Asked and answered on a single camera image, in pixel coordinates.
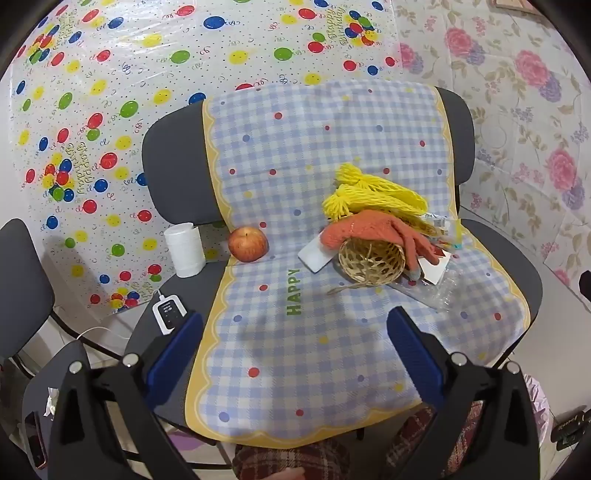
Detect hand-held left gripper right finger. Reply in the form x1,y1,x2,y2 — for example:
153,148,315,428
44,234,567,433
387,305,543,480

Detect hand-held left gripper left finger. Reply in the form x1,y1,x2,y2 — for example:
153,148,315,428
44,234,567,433
48,310,205,480

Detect pink-lined trash bin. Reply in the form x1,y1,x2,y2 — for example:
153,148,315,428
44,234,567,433
526,375,553,444

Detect woven bamboo basket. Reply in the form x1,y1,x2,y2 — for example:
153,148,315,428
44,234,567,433
327,236,407,297

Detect orange rubber glove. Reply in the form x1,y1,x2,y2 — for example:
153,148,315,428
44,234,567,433
321,209,444,271

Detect white black handheld device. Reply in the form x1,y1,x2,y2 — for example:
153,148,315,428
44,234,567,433
152,294,189,337

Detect clear plastic bag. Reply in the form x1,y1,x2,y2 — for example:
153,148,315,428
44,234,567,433
388,263,467,312

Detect white folded paper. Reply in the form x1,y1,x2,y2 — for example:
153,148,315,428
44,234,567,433
422,249,452,284

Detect white paper towel roll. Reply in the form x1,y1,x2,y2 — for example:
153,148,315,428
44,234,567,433
164,222,206,278

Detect red apple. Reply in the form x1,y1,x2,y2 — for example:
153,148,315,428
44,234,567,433
228,226,270,264

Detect white flat box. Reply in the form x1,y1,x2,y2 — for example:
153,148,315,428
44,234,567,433
298,233,335,274

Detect plaid pants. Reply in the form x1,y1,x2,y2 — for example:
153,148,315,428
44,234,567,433
233,401,485,480

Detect dark grey chair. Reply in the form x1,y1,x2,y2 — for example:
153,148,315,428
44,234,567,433
129,85,543,467
0,218,134,467

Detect blue checkered cloth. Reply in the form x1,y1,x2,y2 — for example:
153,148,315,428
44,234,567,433
185,79,532,446

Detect floral print sheet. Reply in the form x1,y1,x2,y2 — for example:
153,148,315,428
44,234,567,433
392,0,591,287

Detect balloon print plastic sheet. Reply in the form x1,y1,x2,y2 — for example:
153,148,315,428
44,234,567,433
0,0,407,319

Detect white cable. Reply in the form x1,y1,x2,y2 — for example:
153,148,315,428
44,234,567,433
76,290,163,343

